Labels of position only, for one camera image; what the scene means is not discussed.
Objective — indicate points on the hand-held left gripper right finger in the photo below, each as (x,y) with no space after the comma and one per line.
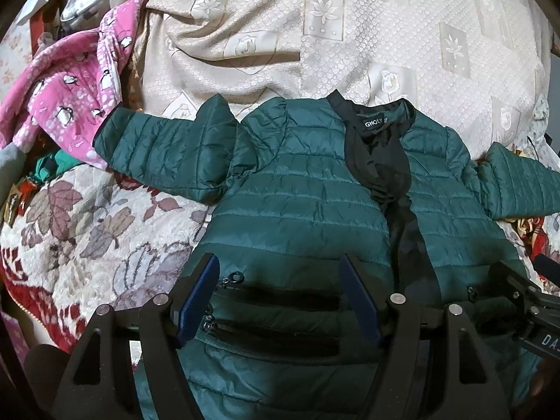
(361,297)

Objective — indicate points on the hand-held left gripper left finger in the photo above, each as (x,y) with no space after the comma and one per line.
(199,297)

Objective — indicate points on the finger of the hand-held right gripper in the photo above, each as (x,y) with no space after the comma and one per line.
(516,284)

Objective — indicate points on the green quilted puffer jacket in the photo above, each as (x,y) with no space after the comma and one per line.
(306,183)

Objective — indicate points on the red yellow patterned cloth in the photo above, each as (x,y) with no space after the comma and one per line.
(536,236)

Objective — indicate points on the floral leaf pattern blanket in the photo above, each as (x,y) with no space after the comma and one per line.
(96,236)

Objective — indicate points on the bright green cloth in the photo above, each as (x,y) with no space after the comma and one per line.
(57,164)

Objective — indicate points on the pink penguin print cloth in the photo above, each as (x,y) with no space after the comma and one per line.
(65,92)

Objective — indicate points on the cream embossed bedspread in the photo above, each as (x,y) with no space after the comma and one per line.
(350,30)

